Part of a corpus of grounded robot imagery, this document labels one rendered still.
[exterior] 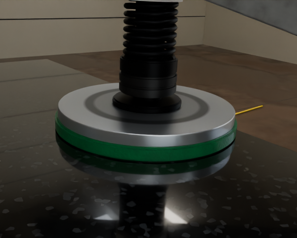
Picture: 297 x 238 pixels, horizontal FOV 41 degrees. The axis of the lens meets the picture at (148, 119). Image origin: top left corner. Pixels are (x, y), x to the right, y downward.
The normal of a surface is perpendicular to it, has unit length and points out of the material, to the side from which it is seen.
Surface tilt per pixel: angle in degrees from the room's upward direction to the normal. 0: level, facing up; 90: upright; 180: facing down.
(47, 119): 0
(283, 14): 90
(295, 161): 0
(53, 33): 90
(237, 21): 90
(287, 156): 0
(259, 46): 90
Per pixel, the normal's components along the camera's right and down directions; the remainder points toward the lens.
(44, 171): 0.04, -0.94
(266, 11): -0.44, 0.28
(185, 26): 0.59, 0.29
